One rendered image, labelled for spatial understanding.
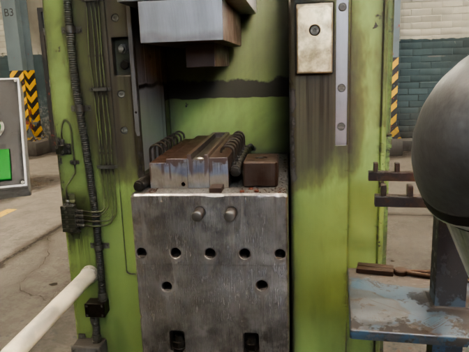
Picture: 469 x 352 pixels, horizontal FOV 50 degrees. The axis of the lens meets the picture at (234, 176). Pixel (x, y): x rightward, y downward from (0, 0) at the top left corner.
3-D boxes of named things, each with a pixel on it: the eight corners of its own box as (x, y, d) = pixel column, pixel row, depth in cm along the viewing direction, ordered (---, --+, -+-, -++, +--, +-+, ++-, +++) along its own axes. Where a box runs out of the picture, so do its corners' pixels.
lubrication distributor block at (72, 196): (83, 242, 144) (78, 196, 141) (62, 242, 145) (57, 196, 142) (88, 238, 148) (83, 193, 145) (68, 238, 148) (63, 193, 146)
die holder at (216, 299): (289, 364, 127) (287, 193, 117) (142, 360, 131) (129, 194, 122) (290, 274, 181) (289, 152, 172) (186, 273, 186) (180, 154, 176)
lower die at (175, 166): (228, 187, 125) (227, 154, 123) (150, 188, 127) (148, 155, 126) (244, 157, 166) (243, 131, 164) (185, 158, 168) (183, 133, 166)
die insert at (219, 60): (215, 66, 129) (213, 42, 128) (185, 67, 130) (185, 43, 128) (229, 66, 158) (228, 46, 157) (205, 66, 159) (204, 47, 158)
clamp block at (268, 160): (277, 187, 124) (277, 161, 122) (243, 187, 125) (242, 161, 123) (278, 177, 135) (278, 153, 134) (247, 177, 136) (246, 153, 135)
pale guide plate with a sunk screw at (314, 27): (332, 72, 128) (333, 2, 124) (296, 73, 129) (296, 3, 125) (331, 72, 130) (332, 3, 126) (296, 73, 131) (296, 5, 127)
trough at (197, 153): (208, 160, 124) (207, 154, 124) (187, 160, 125) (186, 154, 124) (229, 136, 165) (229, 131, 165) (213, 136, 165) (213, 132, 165)
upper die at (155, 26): (223, 40, 117) (221, -3, 115) (140, 43, 120) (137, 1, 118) (241, 46, 158) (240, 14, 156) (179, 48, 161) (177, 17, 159)
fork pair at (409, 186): (413, 196, 90) (413, 186, 90) (380, 195, 91) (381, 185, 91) (398, 170, 112) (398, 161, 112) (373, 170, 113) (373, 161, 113)
